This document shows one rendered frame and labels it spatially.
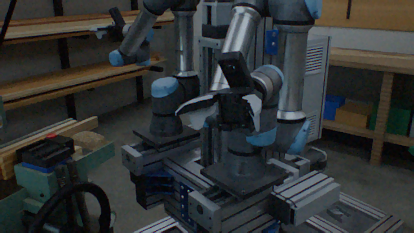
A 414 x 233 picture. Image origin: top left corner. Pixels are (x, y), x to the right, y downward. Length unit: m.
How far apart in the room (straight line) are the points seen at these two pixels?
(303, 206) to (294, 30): 0.60
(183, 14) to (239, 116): 0.97
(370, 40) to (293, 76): 2.74
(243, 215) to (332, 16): 2.86
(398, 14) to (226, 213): 2.86
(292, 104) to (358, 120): 2.36
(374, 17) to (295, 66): 2.70
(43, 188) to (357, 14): 3.24
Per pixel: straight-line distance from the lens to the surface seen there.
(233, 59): 0.71
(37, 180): 1.13
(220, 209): 1.22
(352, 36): 3.87
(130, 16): 4.01
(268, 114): 0.90
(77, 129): 1.48
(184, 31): 1.63
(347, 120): 3.53
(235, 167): 1.26
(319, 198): 1.41
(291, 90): 1.14
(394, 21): 3.76
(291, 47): 1.11
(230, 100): 0.72
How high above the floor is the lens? 1.44
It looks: 19 degrees down
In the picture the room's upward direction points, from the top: straight up
